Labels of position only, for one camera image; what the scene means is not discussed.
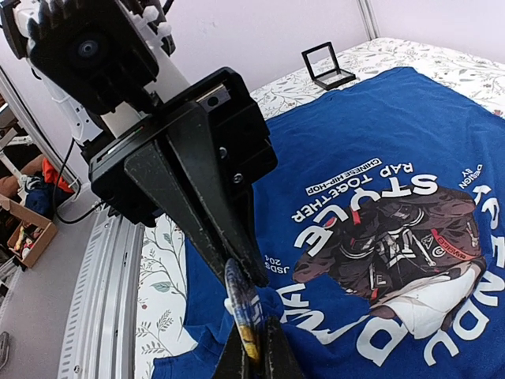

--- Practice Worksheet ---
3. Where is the round yellow blue brooch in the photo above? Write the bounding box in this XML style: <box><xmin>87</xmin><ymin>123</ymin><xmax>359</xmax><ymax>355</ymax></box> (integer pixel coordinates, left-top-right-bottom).
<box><xmin>224</xmin><ymin>258</ymin><xmax>263</xmax><ymax>365</ymax></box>

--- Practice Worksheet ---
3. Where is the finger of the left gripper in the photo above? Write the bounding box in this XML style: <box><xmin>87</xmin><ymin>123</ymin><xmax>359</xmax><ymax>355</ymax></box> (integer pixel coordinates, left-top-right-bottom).
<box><xmin>124</xmin><ymin>141</ymin><xmax>226</xmax><ymax>284</ymax></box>

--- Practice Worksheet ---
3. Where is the left black cable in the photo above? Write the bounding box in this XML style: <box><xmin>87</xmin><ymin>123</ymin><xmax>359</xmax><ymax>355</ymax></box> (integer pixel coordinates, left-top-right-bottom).
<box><xmin>53</xmin><ymin>137</ymin><xmax>103</xmax><ymax>224</ymax></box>

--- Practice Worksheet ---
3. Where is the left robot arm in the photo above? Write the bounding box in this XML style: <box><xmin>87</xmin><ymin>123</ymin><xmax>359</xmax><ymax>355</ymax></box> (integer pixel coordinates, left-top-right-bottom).
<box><xmin>47</xmin><ymin>64</ymin><xmax>278</xmax><ymax>287</ymax></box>

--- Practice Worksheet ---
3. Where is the blue printed t-shirt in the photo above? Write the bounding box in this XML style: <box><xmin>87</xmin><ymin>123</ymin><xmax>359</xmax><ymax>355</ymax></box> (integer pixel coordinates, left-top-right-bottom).
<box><xmin>151</xmin><ymin>66</ymin><xmax>505</xmax><ymax>379</ymax></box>

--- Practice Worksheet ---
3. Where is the brown cardboard box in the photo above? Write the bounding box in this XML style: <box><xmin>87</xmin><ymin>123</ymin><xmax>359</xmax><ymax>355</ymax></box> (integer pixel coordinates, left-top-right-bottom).
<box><xmin>1</xmin><ymin>195</ymin><xmax>57</xmax><ymax>268</ymax></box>

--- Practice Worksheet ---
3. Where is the black brooch box yellow brooch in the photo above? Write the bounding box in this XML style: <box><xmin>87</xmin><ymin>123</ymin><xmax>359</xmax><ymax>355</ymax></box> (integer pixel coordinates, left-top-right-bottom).
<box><xmin>301</xmin><ymin>41</ymin><xmax>357</xmax><ymax>91</ymax></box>

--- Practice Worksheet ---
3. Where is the left aluminium frame post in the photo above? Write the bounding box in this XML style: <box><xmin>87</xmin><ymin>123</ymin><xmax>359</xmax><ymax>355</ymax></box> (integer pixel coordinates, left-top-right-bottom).
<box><xmin>357</xmin><ymin>0</ymin><xmax>380</xmax><ymax>40</ymax></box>

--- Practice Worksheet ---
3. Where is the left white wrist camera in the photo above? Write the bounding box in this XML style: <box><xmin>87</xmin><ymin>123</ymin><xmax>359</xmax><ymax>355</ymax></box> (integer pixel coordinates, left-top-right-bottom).
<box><xmin>1</xmin><ymin>1</ymin><xmax>177</xmax><ymax>115</ymax></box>

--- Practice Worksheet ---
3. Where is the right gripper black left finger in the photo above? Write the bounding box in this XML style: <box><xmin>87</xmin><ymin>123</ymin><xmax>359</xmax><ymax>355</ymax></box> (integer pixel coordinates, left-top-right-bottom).
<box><xmin>215</xmin><ymin>327</ymin><xmax>253</xmax><ymax>379</ymax></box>

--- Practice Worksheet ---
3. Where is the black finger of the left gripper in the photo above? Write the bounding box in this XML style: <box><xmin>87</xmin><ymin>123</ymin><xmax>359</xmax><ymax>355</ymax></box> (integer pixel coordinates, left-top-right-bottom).
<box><xmin>165</xmin><ymin>102</ymin><xmax>268</xmax><ymax>287</ymax></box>

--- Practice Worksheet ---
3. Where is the floral patterned tablecloth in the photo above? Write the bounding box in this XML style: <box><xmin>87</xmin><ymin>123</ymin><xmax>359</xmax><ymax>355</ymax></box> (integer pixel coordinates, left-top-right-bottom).
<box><xmin>133</xmin><ymin>37</ymin><xmax>505</xmax><ymax>379</ymax></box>

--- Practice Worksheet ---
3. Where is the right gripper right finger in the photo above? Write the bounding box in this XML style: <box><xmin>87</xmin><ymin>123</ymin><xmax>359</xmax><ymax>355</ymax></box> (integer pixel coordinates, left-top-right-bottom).
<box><xmin>263</xmin><ymin>316</ymin><xmax>305</xmax><ymax>379</ymax></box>

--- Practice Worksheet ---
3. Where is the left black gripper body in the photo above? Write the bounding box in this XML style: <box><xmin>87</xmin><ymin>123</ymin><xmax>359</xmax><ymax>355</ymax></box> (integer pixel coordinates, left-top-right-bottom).
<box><xmin>89</xmin><ymin>67</ymin><xmax>278</xmax><ymax>226</ymax></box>

